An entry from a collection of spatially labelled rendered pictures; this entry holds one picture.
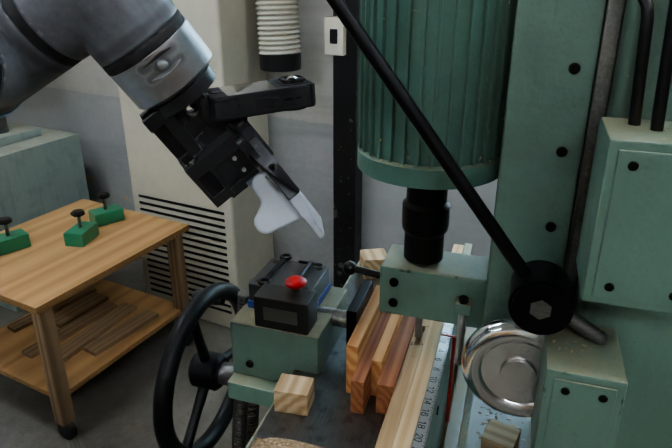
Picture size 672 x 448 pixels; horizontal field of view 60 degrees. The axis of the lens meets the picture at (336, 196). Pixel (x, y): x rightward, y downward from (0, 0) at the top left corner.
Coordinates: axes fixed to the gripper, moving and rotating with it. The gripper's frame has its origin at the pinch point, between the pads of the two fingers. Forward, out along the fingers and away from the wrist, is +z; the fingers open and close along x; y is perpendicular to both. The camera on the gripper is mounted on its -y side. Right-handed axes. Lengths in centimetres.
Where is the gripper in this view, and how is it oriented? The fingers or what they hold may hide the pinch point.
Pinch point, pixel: (305, 208)
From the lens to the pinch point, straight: 67.7
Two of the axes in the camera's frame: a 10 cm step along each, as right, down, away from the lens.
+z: 5.2, 6.9, 5.1
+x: 3.8, 3.5, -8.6
